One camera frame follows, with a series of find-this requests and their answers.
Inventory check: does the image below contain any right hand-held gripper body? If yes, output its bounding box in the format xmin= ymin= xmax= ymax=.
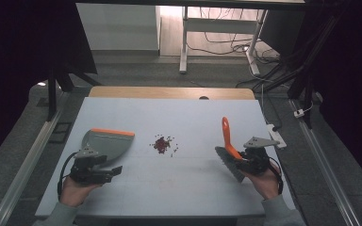
xmin=242 ymin=136 xmax=281 ymax=175

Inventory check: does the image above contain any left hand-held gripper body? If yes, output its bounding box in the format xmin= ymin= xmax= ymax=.
xmin=70 ymin=146 xmax=112 ymax=186

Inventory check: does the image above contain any grey brush with orange handle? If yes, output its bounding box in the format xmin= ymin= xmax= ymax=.
xmin=214 ymin=116 xmax=247 ymax=184

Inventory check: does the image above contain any grey dustpan with orange edge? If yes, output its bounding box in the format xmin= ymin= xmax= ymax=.
xmin=80 ymin=127 xmax=136 ymax=168

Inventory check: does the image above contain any person's left hand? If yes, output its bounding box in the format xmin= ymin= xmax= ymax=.
xmin=58 ymin=177 xmax=104 ymax=208

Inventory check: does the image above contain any person's right hand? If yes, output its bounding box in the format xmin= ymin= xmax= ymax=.
xmin=243 ymin=165 xmax=283 ymax=201

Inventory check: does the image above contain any black floor plate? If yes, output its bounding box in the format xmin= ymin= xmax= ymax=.
xmin=48 ymin=121 xmax=74 ymax=145

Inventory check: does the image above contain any pile of red crumbs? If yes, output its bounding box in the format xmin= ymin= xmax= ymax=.
xmin=149 ymin=135 xmax=180 ymax=158

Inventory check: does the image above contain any light grey table mat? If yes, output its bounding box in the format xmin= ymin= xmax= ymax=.
xmin=35 ymin=96 xmax=296 ymax=218

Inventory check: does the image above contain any black metal stand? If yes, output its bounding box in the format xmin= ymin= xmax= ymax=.
xmin=254 ymin=8 xmax=348 ymax=130
xmin=45 ymin=60 xmax=103 ymax=122

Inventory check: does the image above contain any white cabinet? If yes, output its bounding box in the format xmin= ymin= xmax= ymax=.
xmin=75 ymin=3 xmax=162 ymax=52

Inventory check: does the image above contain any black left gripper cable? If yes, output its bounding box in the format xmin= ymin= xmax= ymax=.
xmin=57 ymin=152 xmax=78 ymax=202

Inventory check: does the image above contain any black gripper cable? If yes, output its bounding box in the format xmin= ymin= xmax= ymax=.
xmin=268 ymin=155 xmax=285 ymax=196
xmin=57 ymin=152 xmax=78 ymax=202

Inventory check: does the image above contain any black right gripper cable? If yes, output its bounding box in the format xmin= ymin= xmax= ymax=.
xmin=268 ymin=155 xmax=285 ymax=196

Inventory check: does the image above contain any aluminium rail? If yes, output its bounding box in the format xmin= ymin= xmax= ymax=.
xmin=288 ymin=99 xmax=362 ymax=226
xmin=0 ymin=90 xmax=72 ymax=226

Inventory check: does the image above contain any tangle of black floor cables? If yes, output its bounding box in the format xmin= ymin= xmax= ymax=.
xmin=187 ymin=8 xmax=291 ymax=92

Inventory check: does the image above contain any white desk frame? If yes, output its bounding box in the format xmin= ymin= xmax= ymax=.
xmin=178 ymin=6 xmax=269 ymax=76

